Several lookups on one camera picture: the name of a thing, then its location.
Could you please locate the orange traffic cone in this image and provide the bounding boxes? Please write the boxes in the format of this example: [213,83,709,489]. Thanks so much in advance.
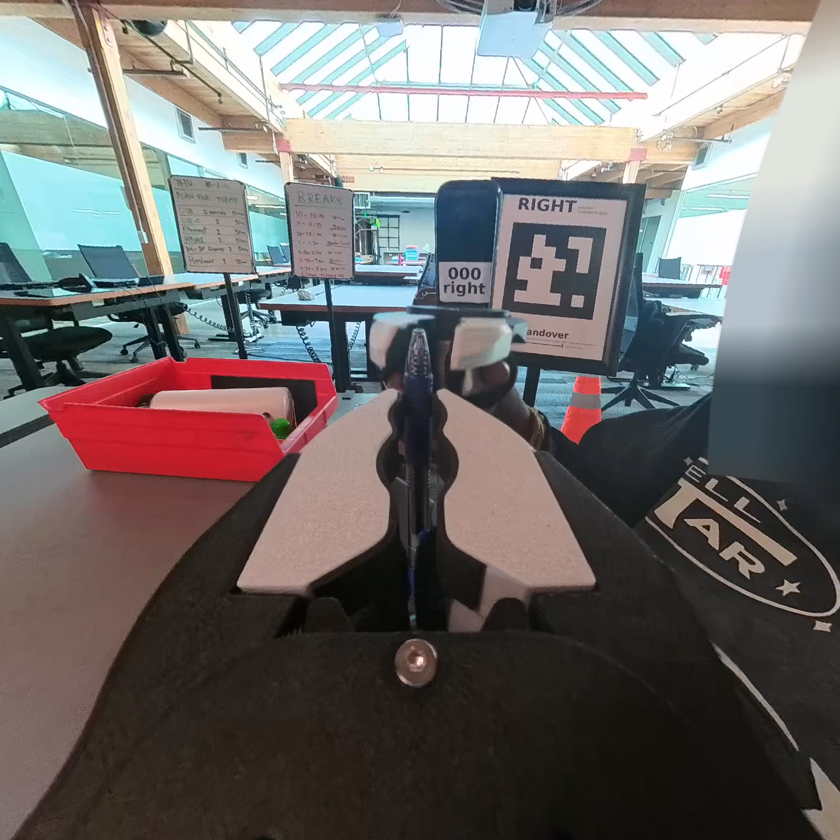
[560,374,603,445]

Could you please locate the black printed shirt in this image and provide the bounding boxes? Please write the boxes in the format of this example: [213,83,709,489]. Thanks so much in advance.
[633,453,840,840]

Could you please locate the red plastic bin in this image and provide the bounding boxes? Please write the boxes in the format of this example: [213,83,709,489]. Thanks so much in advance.
[38,357,339,483]

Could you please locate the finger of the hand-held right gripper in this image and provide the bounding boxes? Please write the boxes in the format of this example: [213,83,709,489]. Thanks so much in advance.
[450,317,515,395]
[367,311,439,385]

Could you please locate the wooden support post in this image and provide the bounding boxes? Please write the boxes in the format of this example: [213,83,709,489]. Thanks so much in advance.
[71,0,190,336]

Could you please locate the grey office desk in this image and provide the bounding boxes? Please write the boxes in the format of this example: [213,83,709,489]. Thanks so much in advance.
[258,281,424,389]

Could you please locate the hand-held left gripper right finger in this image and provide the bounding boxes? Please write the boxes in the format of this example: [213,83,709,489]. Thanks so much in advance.
[436,387,598,634]

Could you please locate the wooden edged office desk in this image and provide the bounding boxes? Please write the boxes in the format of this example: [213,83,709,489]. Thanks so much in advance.
[0,270,290,398]

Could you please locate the blue pen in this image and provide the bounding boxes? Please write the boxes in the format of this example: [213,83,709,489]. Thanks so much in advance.
[402,327,435,624]

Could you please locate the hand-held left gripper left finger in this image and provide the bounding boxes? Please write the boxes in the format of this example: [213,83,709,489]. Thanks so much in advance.
[236,388,404,598]

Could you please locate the framed marker sign on stand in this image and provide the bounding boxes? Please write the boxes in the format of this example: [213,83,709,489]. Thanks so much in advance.
[490,176,648,409]

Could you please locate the black office chair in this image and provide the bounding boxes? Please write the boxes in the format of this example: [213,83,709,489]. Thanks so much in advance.
[0,241,114,398]
[77,244,201,363]
[600,252,723,413]

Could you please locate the person's right hand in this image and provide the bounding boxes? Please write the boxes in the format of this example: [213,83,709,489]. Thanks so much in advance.
[474,360,551,454]

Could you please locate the white paper roll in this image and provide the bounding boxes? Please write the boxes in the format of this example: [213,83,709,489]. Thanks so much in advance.
[150,387,296,427]

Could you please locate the whiteboard sign on stand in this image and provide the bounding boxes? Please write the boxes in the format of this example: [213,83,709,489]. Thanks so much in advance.
[283,182,357,392]
[168,175,257,361]

